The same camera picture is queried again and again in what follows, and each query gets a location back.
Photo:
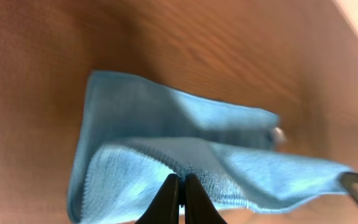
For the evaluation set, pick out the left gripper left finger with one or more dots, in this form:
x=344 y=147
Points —
x=164 y=208

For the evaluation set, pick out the blue microfiber cloth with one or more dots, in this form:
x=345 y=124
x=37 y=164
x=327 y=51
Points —
x=136 y=132

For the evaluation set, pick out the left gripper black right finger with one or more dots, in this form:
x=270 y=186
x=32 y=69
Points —
x=199 y=209

